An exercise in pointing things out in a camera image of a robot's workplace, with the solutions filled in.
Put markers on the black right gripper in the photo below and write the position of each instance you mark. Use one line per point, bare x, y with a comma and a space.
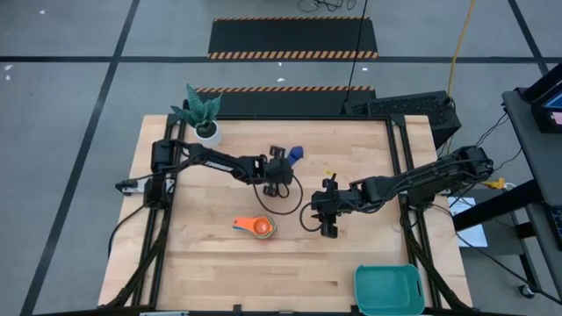
338, 199

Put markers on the orange measuring cup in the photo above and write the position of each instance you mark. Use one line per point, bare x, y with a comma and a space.
262, 226

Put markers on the grey desk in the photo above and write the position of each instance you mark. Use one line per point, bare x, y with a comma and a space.
540, 153

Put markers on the white paper sheet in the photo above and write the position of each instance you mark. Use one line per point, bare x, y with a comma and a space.
474, 237

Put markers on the teal plastic basket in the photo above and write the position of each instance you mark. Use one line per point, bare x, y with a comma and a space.
386, 292

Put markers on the black laptop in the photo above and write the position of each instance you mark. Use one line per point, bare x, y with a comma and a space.
549, 118

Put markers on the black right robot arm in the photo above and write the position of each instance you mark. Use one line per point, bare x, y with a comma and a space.
417, 180

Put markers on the black hazard-striped floor mat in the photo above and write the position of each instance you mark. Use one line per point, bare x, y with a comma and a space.
290, 37
285, 103

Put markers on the navy blue measuring cup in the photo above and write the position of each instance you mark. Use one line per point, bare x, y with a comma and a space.
296, 152

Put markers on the black caster wheel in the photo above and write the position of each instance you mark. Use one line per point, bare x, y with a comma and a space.
525, 291

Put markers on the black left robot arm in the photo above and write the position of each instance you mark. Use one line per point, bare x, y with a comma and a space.
211, 162

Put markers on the green measuring cup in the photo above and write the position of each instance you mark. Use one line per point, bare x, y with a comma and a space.
274, 227

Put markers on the snake plant in white pot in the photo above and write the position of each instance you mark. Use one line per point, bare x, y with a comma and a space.
206, 131

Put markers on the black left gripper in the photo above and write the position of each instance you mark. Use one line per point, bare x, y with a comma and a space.
276, 171

